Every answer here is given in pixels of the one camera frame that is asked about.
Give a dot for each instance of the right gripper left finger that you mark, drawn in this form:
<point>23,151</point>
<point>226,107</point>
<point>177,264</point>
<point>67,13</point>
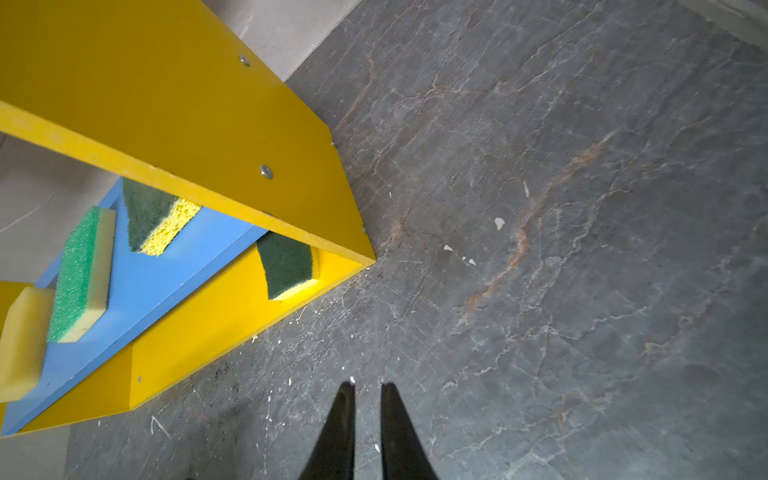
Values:
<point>333,454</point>

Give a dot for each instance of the dark green sponge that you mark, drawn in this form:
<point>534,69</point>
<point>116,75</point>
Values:
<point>155,217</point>
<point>290,266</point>

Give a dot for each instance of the bright green sponge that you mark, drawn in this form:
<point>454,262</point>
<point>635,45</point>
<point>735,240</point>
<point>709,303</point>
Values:
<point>81,294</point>

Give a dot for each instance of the yellow sponge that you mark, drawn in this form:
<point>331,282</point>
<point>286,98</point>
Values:
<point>25,317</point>

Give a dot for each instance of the yellow shelf pink blue boards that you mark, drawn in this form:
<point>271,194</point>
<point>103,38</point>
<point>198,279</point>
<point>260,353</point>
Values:
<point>164,93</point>

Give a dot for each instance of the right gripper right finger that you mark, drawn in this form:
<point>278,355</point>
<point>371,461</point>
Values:
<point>403,456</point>

